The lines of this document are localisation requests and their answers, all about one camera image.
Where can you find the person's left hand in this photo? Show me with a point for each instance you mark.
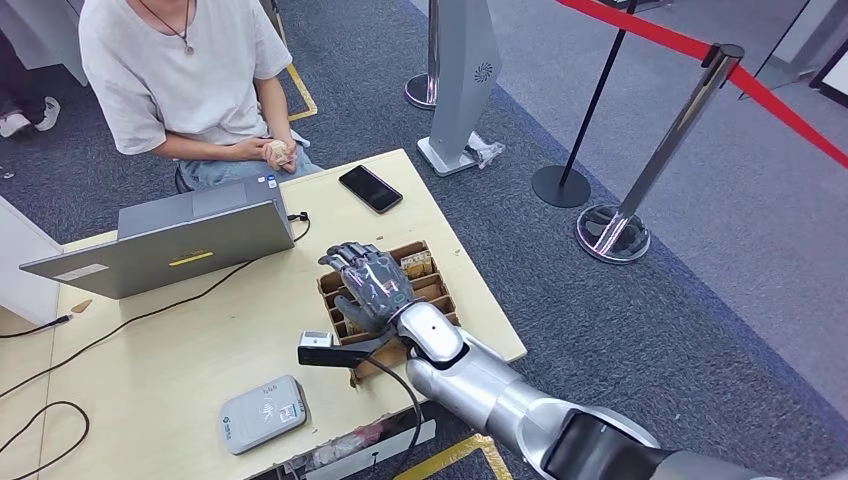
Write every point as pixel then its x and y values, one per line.
pixel 291 159

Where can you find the person's right hand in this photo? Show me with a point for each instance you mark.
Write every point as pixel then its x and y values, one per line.
pixel 255 149

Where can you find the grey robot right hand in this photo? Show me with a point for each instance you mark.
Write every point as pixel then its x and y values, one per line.
pixel 374 288

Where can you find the person's right forearm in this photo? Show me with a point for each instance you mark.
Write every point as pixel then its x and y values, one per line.
pixel 199 147

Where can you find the person's left forearm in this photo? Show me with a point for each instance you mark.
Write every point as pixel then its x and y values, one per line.
pixel 278 109

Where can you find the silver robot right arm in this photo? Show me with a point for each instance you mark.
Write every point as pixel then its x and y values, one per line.
pixel 477 391

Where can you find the patterned hotel room key card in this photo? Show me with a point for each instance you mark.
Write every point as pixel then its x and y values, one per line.
pixel 417 265

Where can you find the grey card reader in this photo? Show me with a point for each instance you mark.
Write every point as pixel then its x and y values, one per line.
pixel 262 416

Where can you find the standing person in dark trousers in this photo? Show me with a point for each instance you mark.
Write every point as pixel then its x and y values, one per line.
pixel 16 86

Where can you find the black smartphone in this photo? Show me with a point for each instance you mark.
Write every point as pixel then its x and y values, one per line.
pixel 370 189

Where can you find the grey laptop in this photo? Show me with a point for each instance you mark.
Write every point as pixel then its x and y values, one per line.
pixel 166 255

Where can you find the chrome stanchion with round base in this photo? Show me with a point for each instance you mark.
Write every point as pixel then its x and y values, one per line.
pixel 420 91

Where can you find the pink plastic wrapped bundle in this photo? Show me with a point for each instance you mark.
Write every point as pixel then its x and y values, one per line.
pixel 351 440

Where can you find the crumpled clear plastic bag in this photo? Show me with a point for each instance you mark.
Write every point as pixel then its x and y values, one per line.
pixel 487 151

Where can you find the grey kiosk stand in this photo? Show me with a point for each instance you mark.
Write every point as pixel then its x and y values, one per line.
pixel 464 79

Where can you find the small wood chip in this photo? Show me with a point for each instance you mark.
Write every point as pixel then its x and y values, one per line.
pixel 82 306

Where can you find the white cabinet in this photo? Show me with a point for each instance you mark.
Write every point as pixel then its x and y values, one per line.
pixel 26 278

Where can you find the red barrier belt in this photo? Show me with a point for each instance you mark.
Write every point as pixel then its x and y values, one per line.
pixel 662 36

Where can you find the grey partition panel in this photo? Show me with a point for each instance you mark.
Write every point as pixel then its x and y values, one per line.
pixel 805 40

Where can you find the black framed white board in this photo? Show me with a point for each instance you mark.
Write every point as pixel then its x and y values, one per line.
pixel 836 79

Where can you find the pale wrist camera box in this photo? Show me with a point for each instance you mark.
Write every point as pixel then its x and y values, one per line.
pixel 316 340

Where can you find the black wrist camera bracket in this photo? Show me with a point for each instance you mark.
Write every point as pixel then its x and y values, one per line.
pixel 331 358

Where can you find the white shelf rail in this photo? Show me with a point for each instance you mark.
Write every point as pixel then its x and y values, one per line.
pixel 381 450

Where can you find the black stanchion post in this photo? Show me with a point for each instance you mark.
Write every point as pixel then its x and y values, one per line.
pixel 560 187

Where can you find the chrome stanchion post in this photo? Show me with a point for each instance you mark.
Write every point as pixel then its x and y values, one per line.
pixel 669 142

